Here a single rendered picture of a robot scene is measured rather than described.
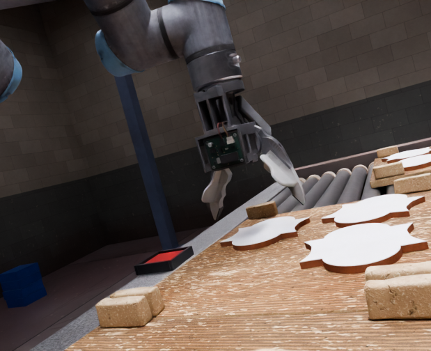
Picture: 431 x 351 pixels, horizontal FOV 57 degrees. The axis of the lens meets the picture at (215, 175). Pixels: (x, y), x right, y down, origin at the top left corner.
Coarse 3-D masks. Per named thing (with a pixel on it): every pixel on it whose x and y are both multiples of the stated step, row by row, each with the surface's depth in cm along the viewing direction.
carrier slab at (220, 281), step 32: (416, 192) 63; (320, 224) 59; (416, 224) 47; (224, 256) 56; (256, 256) 52; (288, 256) 48; (416, 256) 38; (160, 288) 49; (192, 288) 46; (224, 288) 43; (256, 288) 40; (288, 288) 38; (320, 288) 36; (352, 288) 34
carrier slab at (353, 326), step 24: (360, 312) 30; (96, 336) 39; (120, 336) 38; (144, 336) 36; (168, 336) 35; (192, 336) 33; (216, 336) 32; (240, 336) 31; (264, 336) 30; (288, 336) 29; (312, 336) 28; (336, 336) 27; (360, 336) 27; (384, 336) 26; (408, 336) 25
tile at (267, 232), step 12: (240, 228) 68; (252, 228) 65; (264, 228) 63; (276, 228) 60; (288, 228) 58; (228, 240) 61; (240, 240) 59; (252, 240) 57; (264, 240) 55; (276, 240) 56
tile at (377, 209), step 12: (348, 204) 64; (360, 204) 62; (372, 204) 60; (384, 204) 57; (396, 204) 56; (408, 204) 54; (336, 216) 58; (348, 216) 56; (360, 216) 55; (372, 216) 53; (384, 216) 52; (396, 216) 52; (408, 216) 51
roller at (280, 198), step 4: (300, 180) 133; (304, 180) 134; (288, 188) 120; (284, 192) 114; (288, 192) 115; (276, 196) 109; (280, 196) 109; (284, 196) 110; (288, 196) 112; (272, 200) 105; (276, 200) 105; (280, 200) 106; (284, 200) 108; (276, 204) 102; (280, 204) 104
